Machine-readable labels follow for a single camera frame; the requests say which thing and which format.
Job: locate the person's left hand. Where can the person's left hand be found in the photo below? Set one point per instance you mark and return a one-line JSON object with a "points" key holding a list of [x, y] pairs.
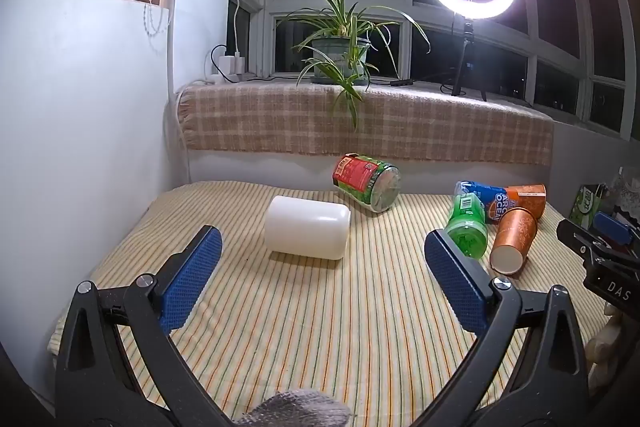
{"points": [[295, 409]]}

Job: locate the plaid blanket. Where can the plaid blanket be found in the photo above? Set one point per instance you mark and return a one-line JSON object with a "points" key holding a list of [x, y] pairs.
{"points": [[280, 122]]}

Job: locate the white lace cloth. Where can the white lace cloth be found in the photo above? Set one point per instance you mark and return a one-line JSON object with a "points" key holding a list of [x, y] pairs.
{"points": [[627, 194]]}

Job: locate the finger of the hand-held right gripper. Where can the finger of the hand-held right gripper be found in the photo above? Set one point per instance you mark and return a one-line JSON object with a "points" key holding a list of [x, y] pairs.
{"points": [[575, 237], [612, 226]]}

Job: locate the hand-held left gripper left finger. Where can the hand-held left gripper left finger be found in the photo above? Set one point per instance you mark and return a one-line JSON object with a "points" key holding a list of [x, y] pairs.
{"points": [[192, 274]]}

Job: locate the black adapter on sill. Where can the black adapter on sill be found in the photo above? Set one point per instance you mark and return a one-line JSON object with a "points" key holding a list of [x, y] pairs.
{"points": [[401, 82]]}

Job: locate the blue orange snack canister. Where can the blue orange snack canister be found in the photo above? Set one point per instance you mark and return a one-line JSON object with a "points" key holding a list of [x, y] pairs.
{"points": [[487, 196]]}

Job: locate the black tripod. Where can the black tripod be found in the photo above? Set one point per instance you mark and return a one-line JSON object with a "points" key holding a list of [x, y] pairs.
{"points": [[462, 67]]}

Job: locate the spider plant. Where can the spider plant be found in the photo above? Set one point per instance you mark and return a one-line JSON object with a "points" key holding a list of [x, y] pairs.
{"points": [[345, 19]]}

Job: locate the green carton box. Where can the green carton box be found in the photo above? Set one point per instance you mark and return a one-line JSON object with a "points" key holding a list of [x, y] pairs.
{"points": [[587, 207]]}

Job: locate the green jar with red label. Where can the green jar with red label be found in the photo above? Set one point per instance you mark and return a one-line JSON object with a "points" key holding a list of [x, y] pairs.
{"points": [[365, 179]]}

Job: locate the grey plant pot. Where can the grey plant pot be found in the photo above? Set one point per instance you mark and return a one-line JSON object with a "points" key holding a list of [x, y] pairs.
{"points": [[330, 57]]}

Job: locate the striped tablecloth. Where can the striped tablecloth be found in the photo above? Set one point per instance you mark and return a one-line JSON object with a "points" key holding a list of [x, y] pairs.
{"points": [[325, 322]]}

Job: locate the white plastic jar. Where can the white plastic jar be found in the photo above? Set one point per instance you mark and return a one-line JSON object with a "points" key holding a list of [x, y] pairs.
{"points": [[306, 228]]}

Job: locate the white charger plug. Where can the white charger plug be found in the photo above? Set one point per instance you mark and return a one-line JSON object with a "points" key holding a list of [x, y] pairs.
{"points": [[234, 63]]}

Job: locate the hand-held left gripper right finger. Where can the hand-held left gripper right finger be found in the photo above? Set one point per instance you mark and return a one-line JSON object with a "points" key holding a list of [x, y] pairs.
{"points": [[457, 279]]}

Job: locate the small orange paper cup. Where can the small orange paper cup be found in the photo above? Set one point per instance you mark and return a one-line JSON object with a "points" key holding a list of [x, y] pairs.
{"points": [[530, 197]]}

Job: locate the large orange paper cup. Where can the large orange paper cup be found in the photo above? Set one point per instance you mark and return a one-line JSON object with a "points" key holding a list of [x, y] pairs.
{"points": [[515, 239]]}

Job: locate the green plastic bottle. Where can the green plastic bottle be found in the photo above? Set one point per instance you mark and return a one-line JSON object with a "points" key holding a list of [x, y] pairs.
{"points": [[466, 227]]}

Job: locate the person's right hand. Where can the person's right hand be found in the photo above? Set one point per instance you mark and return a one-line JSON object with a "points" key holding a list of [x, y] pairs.
{"points": [[602, 347]]}

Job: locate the white power strip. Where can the white power strip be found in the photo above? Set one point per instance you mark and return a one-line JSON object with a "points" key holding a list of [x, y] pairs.
{"points": [[215, 79]]}

